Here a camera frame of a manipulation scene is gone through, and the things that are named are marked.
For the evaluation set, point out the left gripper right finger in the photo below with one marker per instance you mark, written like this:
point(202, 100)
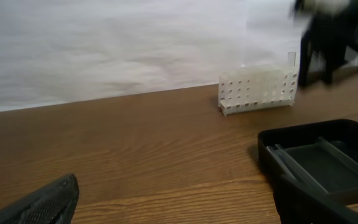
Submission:
point(309, 208)

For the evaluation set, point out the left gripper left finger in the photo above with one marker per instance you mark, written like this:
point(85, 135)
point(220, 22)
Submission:
point(42, 205)

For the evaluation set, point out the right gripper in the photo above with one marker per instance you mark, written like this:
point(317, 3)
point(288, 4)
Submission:
point(328, 31)

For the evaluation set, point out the black tray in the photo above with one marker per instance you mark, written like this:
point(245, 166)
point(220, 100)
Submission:
point(322, 165)

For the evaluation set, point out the white test tube rack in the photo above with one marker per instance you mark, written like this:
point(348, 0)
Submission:
point(256, 88)

